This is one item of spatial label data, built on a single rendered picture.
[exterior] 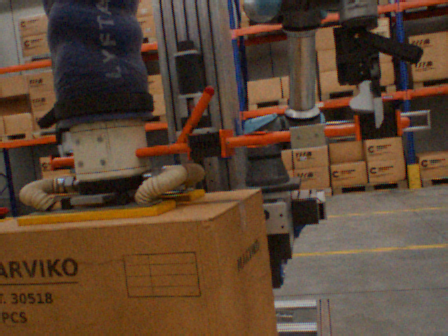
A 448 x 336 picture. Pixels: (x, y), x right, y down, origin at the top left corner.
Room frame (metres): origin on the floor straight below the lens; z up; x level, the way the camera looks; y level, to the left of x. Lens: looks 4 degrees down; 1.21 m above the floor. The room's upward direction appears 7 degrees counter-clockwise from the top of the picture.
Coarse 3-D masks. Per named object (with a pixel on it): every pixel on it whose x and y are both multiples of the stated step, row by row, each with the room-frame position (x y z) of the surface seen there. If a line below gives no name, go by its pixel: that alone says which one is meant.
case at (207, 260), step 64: (256, 192) 1.15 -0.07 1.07; (0, 256) 0.97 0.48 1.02; (64, 256) 0.92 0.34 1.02; (128, 256) 0.88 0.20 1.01; (192, 256) 0.84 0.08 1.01; (256, 256) 1.08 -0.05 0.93; (0, 320) 0.98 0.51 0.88; (64, 320) 0.93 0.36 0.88; (128, 320) 0.89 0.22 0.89; (192, 320) 0.85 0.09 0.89; (256, 320) 1.02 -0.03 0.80
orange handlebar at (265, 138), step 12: (408, 120) 0.90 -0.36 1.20; (252, 132) 1.00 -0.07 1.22; (264, 132) 0.97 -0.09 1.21; (276, 132) 0.97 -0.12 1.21; (288, 132) 0.96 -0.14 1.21; (324, 132) 0.93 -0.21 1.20; (336, 132) 0.93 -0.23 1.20; (348, 132) 0.92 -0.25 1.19; (180, 144) 1.03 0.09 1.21; (228, 144) 0.99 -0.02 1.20; (240, 144) 0.99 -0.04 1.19; (252, 144) 0.98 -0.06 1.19; (264, 144) 0.97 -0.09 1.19; (72, 156) 1.12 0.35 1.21; (144, 156) 1.06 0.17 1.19
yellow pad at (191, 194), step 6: (168, 192) 1.16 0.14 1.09; (174, 192) 1.14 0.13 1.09; (180, 192) 1.13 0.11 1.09; (186, 192) 1.14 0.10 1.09; (192, 192) 1.14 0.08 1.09; (198, 192) 1.15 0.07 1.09; (204, 192) 1.19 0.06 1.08; (132, 198) 1.16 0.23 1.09; (156, 198) 1.13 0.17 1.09; (162, 198) 1.13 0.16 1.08; (168, 198) 1.12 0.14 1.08; (174, 198) 1.12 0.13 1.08; (180, 198) 1.11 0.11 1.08; (186, 198) 1.11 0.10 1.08; (192, 198) 1.11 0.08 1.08; (198, 198) 1.15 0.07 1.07; (78, 204) 1.20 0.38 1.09; (84, 204) 1.19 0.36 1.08; (90, 204) 1.19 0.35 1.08; (96, 204) 1.18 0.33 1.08
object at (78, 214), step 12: (120, 192) 1.01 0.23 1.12; (108, 204) 1.04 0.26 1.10; (120, 204) 0.99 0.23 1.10; (132, 204) 0.98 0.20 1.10; (144, 204) 0.95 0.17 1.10; (156, 204) 0.97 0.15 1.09; (168, 204) 0.98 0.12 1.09; (24, 216) 1.03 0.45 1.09; (36, 216) 1.01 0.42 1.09; (48, 216) 1.00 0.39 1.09; (60, 216) 0.99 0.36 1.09; (72, 216) 0.98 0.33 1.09; (84, 216) 0.97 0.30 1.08; (96, 216) 0.96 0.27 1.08; (108, 216) 0.95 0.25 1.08; (120, 216) 0.95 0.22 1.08; (132, 216) 0.94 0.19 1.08; (144, 216) 0.93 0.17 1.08
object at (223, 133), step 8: (192, 136) 1.00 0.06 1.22; (200, 136) 0.99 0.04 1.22; (208, 136) 0.99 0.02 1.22; (216, 136) 0.98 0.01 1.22; (224, 136) 1.00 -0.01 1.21; (232, 136) 1.05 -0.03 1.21; (192, 144) 1.01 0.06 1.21; (200, 144) 1.00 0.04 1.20; (208, 144) 1.00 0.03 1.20; (216, 144) 0.99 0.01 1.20; (224, 144) 0.99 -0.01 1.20; (192, 152) 1.00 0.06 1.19; (200, 152) 0.99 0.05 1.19; (208, 152) 0.99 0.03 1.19; (216, 152) 0.98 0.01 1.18; (224, 152) 0.99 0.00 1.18; (232, 152) 1.04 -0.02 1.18; (192, 160) 1.01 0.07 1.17
